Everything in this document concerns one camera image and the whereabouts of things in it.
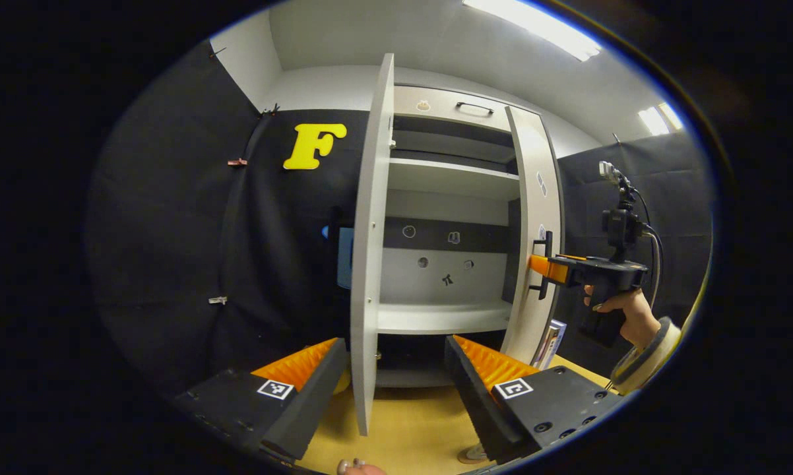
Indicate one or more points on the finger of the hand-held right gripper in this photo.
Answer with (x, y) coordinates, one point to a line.
(548, 269)

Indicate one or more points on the white cabinet shelf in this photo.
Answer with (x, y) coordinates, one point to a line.
(449, 178)
(443, 318)

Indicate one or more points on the long ceiling light panel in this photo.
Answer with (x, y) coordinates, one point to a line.
(535, 26)

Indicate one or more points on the small beige object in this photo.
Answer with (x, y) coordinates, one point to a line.
(474, 454)

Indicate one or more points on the blue panel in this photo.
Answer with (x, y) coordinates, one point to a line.
(345, 264)

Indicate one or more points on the grey and white cabinet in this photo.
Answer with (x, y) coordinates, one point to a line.
(429, 234)

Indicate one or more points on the white cabinet door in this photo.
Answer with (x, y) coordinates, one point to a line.
(370, 264)
(535, 198)

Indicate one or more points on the white striped box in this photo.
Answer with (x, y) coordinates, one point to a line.
(549, 343)

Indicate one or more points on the small ceiling light panel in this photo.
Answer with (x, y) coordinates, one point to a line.
(660, 119)

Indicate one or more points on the yellow round object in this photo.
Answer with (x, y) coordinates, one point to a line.
(342, 382)

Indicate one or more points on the small white clip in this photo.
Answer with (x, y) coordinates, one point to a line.
(217, 300)

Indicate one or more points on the black backdrop cloth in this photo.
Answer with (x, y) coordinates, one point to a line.
(172, 231)
(673, 198)

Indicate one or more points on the beige cabinet drawer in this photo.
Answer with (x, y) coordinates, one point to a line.
(436, 109)

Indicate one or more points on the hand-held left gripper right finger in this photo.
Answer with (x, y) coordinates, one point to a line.
(475, 402)

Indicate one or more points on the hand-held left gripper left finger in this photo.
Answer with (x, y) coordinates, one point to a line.
(311, 402)

